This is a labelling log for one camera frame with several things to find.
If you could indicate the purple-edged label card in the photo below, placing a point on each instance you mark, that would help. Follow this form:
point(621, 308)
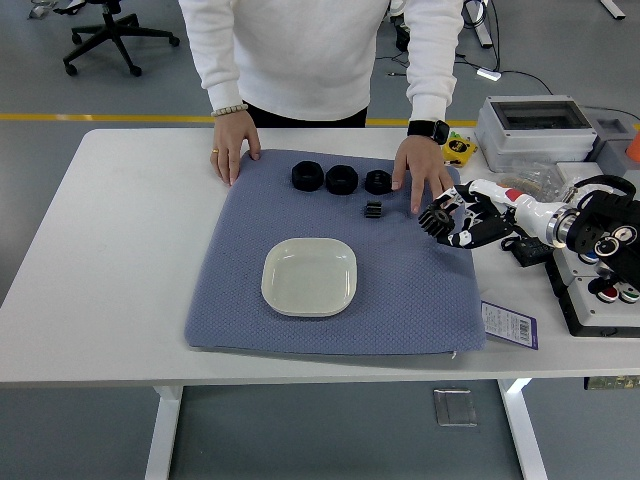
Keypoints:
point(510, 325)

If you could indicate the person's right hand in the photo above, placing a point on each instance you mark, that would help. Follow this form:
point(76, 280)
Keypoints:
point(232, 140)

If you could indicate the white flat box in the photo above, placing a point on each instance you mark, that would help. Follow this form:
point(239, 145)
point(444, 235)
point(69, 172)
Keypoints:
point(580, 169)

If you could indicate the large black gear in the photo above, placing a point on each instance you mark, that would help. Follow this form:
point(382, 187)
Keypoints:
point(434, 222)

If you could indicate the white desk leg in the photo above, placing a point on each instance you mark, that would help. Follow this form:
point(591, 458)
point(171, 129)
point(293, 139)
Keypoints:
point(484, 36)
point(614, 9)

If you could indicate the grey electrical enclosure box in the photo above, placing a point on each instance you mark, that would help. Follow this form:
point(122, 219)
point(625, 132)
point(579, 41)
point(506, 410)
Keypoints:
point(535, 137)

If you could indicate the black wristwatch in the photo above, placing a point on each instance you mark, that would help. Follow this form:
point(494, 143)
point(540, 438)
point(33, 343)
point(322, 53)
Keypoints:
point(425, 129)

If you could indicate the white power adapter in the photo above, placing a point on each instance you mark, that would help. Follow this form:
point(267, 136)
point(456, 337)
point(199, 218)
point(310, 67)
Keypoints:
point(488, 74)

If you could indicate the yellow tape measure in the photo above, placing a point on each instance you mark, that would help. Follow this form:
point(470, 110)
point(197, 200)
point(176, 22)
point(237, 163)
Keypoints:
point(460, 150)

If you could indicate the small black hex nut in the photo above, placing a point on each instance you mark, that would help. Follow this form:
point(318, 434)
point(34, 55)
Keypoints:
point(378, 184)

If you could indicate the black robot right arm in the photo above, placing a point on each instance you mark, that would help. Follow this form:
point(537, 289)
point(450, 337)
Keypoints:
point(615, 220)

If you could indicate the small black gear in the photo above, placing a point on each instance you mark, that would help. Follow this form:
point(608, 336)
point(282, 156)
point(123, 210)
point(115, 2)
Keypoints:
point(373, 210)

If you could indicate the metal floor plate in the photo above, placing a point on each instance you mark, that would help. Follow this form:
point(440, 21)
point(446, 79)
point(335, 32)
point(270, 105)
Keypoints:
point(455, 407)

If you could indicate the person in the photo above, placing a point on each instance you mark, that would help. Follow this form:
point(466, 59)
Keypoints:
point(300, 50)

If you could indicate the large black hex nut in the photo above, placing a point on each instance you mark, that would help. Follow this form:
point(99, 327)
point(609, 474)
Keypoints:
point(341, 185)
point(307, 176)

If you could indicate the white table leg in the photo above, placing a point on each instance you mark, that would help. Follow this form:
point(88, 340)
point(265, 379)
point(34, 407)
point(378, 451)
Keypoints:
point(162, 435)
point(522, 430)

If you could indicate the white square plate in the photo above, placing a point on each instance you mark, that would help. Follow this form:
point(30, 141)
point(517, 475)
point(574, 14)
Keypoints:
point(309, 277)

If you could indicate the bag of blue resistors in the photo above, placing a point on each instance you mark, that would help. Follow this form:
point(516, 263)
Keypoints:
point(535, 177)

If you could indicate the blue-grey quilted mat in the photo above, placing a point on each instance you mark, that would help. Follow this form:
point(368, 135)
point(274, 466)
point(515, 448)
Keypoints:
point(400, 300)

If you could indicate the green circuit board strip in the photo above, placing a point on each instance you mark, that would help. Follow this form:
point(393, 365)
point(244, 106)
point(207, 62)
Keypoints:
point(610, 383)

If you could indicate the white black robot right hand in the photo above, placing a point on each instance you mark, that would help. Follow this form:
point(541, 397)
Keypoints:
point(530, 215)

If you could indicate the black office chair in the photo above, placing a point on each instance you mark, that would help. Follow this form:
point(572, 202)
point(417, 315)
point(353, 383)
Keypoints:
point(112, 30)

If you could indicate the person's left hand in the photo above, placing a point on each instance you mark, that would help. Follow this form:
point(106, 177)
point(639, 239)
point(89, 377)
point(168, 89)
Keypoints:
point(420, 157)

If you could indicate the small black digital device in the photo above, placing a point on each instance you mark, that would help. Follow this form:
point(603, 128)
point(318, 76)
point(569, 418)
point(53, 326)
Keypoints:
point(530, 252)

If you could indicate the person's left forearm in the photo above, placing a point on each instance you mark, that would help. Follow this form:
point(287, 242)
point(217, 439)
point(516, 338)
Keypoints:
point(432, 75)

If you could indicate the person's right forearm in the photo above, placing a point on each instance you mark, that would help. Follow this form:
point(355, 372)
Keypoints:
point(220, 75)

